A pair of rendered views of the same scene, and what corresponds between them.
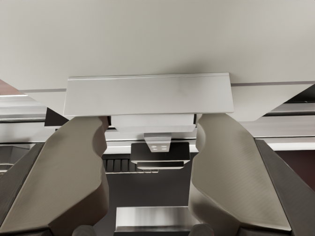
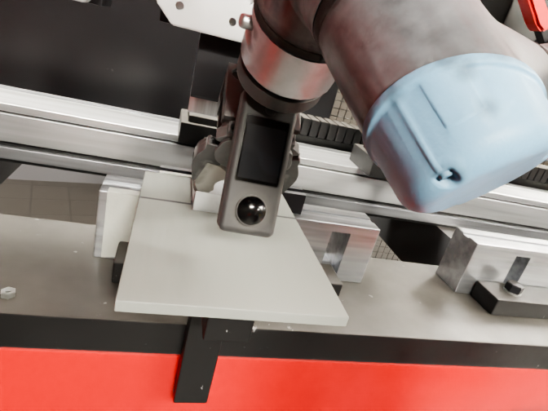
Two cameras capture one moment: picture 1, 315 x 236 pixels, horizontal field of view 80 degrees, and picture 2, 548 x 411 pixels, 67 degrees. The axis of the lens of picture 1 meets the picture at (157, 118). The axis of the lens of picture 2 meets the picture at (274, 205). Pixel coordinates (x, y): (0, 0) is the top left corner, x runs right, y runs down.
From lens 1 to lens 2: 0.36 m
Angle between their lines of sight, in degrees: 15
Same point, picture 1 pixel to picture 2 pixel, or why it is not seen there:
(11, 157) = (371, 165)
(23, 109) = (325, 210)
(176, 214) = not seen: hidden behind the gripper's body
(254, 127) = (81, 139)
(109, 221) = not seen: hidden behind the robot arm
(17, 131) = (368, 189)
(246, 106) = (165, 186)
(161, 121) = (219, 185)
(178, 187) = (187, 60)
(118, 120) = not seen: hidden behind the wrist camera
